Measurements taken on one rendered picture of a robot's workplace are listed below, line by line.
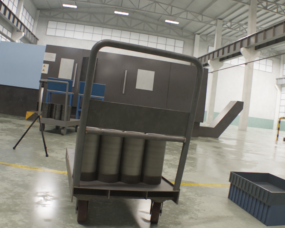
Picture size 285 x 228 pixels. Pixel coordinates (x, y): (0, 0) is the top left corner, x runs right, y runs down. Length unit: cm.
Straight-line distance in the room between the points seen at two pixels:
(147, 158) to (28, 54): 658
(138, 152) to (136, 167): 8
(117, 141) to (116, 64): 614
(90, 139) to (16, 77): 647
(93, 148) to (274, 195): 119
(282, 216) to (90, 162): 131
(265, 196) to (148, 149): 88
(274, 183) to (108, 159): 155
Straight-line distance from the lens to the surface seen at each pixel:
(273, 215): 196
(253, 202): 209
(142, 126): 131
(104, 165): 145
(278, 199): 193
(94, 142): 142
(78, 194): 142
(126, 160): 148
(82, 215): 151
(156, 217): 161
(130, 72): 751
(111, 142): 143
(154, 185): 153
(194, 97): 137
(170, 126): 136
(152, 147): 150
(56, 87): 637
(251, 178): 249
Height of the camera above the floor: 68
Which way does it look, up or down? 1 degrees up
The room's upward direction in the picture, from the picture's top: 7 degrees clockwise
